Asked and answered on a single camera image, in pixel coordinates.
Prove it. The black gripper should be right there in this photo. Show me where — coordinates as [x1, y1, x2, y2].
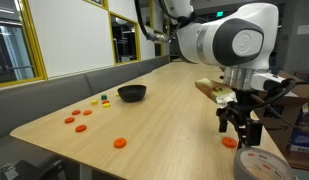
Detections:
[216, 90, 264, 149]

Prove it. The open cardboard box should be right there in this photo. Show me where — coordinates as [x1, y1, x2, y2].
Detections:
[253, 69, 309, 154]

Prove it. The blue printed box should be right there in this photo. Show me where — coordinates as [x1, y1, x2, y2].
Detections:
[288, 129, 309, 149]

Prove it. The colourful game box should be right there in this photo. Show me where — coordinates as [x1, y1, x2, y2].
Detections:
[298, 103, 309, 134]

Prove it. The black bowl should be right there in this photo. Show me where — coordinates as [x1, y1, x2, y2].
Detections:
[117, 84, 148, 103]

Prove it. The small yellow framed window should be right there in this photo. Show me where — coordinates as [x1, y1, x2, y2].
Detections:
[108, 11, 142, 66]

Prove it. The white table leg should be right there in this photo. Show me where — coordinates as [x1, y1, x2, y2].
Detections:
[78, 163, 93, 180]

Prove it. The grey upholstered bench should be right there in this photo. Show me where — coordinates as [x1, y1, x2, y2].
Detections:
[0, 54, 171, 168]

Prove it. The black stand equipment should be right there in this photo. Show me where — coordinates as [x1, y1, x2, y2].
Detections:
[0, 159, 67, 180]

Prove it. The large yellow framed window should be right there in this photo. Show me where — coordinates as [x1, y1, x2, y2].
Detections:
[0, 0, 48, 89]

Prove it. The grey duct tape roll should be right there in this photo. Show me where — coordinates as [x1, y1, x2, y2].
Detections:
[233, 147, 298, 180]

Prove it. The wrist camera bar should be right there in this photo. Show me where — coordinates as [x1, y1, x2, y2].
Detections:
[194, 77, 238, 109]

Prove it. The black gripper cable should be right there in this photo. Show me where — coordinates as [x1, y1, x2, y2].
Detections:
[250, 78, 309, 134]

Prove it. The white wall sign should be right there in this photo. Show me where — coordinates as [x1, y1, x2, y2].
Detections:
[296, 24, 309, 36]

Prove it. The black arm hose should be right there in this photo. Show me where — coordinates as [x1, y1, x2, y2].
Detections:
[133, 0, 172, 44]

